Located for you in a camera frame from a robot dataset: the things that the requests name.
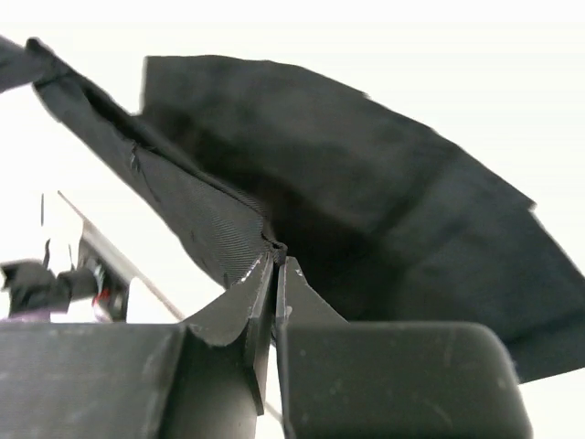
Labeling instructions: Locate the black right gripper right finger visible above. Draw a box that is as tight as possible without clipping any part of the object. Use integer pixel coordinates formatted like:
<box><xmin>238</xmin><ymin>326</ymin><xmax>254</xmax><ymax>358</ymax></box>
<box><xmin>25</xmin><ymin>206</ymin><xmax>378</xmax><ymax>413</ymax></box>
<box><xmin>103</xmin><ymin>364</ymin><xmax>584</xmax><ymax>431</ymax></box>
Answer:
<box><xmin>276</xmin><ymin>258</ymin><xmax>533</xmax><ymax>439</ymax></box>

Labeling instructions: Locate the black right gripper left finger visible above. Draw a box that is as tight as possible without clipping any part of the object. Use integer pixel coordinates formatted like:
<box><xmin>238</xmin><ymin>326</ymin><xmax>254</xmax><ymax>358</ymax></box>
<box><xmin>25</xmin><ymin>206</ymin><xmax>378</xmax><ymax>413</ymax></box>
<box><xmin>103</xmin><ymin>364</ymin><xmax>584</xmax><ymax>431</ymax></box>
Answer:
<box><xmin>1</xmin><ymin>256</ymin><xmax>273</xmax><ymax>438</ymax></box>

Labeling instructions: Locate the black pleated skirt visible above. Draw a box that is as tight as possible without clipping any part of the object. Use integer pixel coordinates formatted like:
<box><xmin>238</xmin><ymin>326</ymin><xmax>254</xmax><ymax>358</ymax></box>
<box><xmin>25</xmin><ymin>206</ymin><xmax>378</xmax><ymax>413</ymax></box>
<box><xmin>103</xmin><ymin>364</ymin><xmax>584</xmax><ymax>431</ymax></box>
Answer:
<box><xmin>1</xmin><ymin>38</ymin><xmax>584</xmax><ymax>382</ymax></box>

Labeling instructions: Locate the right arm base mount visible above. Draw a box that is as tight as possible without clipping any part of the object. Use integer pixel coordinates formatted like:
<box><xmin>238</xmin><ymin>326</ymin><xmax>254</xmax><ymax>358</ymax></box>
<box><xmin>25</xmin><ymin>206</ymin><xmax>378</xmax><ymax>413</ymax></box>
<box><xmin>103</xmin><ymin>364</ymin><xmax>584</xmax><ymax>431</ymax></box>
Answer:
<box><xmin>1</xmin><ymin>260</ymin><xmax>129</xmax><ymax>323</ymax></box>

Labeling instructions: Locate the aluminium table rail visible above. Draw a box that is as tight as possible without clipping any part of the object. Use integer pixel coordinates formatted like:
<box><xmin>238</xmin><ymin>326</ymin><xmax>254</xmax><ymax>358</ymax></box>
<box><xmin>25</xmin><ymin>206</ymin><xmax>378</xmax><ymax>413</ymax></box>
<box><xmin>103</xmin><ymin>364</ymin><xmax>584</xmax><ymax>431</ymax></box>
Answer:
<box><xmin>57</xmin><ymin>191</ymin><xmax>184</xmax><ymax>323</ymax></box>

